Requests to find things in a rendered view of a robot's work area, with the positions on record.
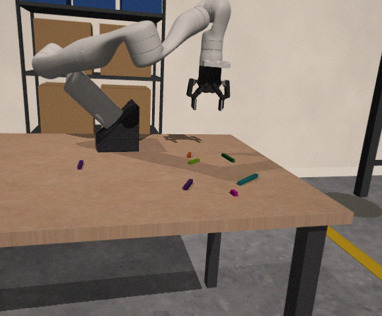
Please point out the lime green rod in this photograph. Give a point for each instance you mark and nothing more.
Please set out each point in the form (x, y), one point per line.
(194, 161)

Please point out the turquoise rod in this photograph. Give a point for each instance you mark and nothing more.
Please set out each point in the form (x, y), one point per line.
(247, 179)

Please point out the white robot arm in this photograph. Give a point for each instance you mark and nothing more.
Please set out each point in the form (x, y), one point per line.
(144, 46)

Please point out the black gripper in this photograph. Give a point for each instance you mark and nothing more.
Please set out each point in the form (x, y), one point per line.
(209, 81)

